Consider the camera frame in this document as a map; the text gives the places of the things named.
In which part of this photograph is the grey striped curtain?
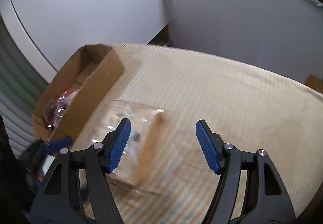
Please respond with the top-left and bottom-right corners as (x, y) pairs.
(0, 19), (51, 159)

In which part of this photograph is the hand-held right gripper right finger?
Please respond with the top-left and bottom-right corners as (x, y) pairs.
(195, 119), (296, 224)

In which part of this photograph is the striped yellow cloth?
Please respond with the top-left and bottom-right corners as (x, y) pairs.
(42, 42), (323, 224)

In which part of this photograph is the brown cardboard piece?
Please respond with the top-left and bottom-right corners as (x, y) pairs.
(304, 75), (323, 94)

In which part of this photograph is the clear red-edged candy bag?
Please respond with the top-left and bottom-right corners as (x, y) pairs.
(44, 89), (76, 130)

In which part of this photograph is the clear-wrapped wafer pack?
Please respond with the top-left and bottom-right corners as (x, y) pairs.
(88, 99), (167, 189)

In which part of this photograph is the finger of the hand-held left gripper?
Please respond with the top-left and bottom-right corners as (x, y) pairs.
(42, 136), (73, 156)

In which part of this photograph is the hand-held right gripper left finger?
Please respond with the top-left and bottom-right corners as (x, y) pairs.
(30, 118), (132, 224)

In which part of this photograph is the cardboard box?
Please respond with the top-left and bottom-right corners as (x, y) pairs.
(33, 43), (125, 142)

